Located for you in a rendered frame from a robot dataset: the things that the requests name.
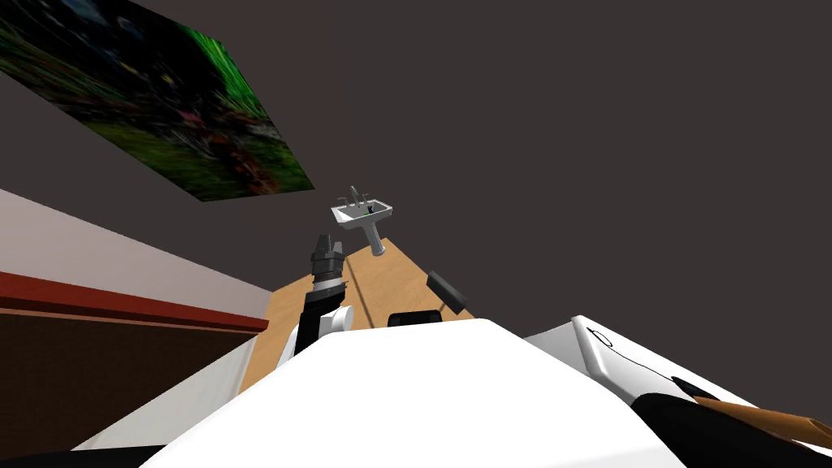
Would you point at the dark grey flat block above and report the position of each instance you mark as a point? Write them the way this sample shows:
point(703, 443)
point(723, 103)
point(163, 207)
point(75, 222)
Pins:
point(447, 292)

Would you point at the green and dark wall picture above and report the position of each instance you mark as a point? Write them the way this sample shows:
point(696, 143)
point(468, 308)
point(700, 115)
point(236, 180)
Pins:
point(149, 97)

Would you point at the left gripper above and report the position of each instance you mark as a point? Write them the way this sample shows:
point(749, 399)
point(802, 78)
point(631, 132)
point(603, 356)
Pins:
point(327, 268)

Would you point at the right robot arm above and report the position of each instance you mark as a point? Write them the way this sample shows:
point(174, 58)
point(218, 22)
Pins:
point(617, 364)

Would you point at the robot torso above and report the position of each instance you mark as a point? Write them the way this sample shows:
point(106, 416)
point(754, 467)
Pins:
point(416, 396)

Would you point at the white pedestal sink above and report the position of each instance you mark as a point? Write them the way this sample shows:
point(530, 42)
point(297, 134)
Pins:
point(361, 214)

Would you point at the brown wooden bar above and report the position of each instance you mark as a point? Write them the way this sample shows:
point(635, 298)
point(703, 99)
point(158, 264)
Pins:
point(767, 418)

